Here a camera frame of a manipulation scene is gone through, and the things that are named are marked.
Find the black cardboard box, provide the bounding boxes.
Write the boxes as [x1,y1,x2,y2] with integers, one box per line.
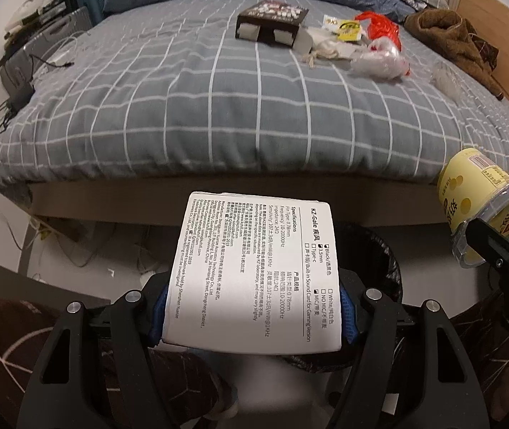
[235,2,310,49]

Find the brown fleece garment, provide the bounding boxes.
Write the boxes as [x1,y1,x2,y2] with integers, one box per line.
[404,8,505,101]

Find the teal plastic stool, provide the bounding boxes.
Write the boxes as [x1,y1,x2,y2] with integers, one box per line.
[75,0,111,25]

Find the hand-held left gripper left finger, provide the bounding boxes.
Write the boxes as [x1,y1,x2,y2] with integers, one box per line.
[17,272,170,429]

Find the red plastic bag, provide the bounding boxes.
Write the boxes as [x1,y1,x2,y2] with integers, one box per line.
[354,11,403,52]

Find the white cable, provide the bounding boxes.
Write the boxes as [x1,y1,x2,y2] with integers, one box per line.
[48,36,86,67]

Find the yellow plastic cup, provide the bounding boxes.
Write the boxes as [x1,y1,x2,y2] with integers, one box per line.
[437,147,509,269]

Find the white printed cardboard box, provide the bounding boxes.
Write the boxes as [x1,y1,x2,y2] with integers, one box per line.
[160,191,343,353]

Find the white drawstring pouch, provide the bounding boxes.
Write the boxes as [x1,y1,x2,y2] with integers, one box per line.
[297,27,362,70]

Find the clear plastic wrapper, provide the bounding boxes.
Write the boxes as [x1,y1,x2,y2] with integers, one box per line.
[431,63,463,99]

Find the grey suitcase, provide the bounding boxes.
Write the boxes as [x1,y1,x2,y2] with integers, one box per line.
[0,6,94,94]

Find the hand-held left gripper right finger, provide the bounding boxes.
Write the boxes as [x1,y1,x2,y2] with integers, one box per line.
[337,268,492,429]

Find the black power adapter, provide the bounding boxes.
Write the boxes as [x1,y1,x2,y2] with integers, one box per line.
[8,82,36,111]

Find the yellow and white snack packet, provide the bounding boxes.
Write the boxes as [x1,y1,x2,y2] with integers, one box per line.
[323,14,362,42]

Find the wooden headboard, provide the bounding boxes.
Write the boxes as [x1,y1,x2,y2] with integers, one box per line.
[455,0,509,144]

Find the black mesh trash bin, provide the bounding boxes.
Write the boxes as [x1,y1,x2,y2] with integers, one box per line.
[276,222,405,369]

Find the clear plastic bag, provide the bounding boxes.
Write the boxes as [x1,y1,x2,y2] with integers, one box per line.
[349,38,411,82]

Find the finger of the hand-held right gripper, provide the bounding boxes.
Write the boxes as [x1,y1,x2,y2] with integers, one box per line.
[466,217,509,278]

